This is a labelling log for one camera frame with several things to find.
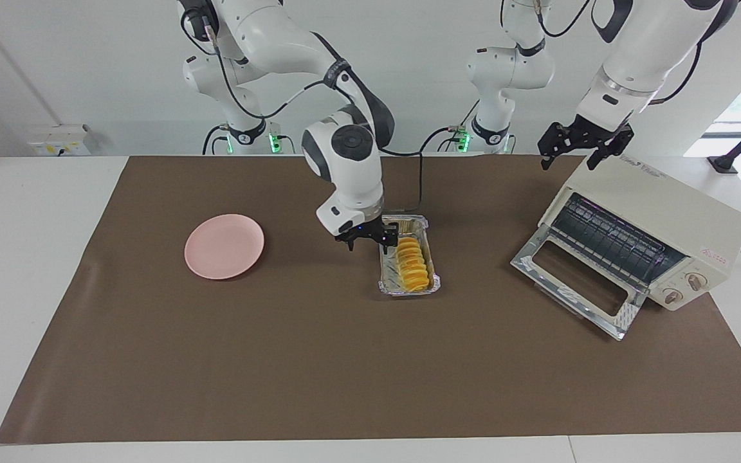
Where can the cream oven knob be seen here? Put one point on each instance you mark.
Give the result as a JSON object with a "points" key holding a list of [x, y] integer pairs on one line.
{"points": [[695, 281], [673, 296]]}

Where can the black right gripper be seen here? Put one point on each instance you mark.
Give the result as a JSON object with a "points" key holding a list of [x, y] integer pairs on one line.
{"points": [[370, 233]]}

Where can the glass oven door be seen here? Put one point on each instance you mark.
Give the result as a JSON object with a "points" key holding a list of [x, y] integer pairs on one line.
{"points": [[576, 276]]}

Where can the white wall socket box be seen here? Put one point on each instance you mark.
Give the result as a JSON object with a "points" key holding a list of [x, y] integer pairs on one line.
{"points": [[58, 140]]}

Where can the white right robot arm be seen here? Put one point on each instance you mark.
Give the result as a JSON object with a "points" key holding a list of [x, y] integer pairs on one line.
{"points": [[345, 154]]}

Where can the sliced bread loaf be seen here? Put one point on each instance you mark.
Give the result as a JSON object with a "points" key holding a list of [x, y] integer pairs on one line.
{"points": [[412, 263]]}

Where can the pink round plate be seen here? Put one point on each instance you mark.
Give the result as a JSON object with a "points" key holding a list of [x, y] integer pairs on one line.
{"points": [[224, 247]]}

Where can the aluminium foil tray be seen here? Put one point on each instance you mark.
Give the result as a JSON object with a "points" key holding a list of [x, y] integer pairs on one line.
{"points": [[386, 283]]}

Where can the brown table mat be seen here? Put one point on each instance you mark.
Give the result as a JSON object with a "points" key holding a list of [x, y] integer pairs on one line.
{"points": [[345, 360]]}

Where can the cream white toaster oven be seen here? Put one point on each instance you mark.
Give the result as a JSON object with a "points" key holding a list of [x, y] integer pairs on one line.
{"points": [[666, 199]]}

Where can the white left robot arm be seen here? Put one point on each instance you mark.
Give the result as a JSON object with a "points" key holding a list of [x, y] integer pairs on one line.
{"points": [[640, 58]]}

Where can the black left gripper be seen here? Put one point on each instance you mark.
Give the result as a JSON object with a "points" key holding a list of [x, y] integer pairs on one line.
{"points": [[586, 135]]}

